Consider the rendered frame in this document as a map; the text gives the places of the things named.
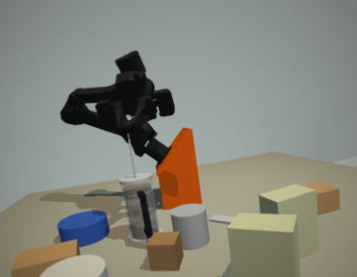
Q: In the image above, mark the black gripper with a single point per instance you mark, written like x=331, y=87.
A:
x=140, y=106

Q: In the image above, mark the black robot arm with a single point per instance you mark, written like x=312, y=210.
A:
x=131, y=79

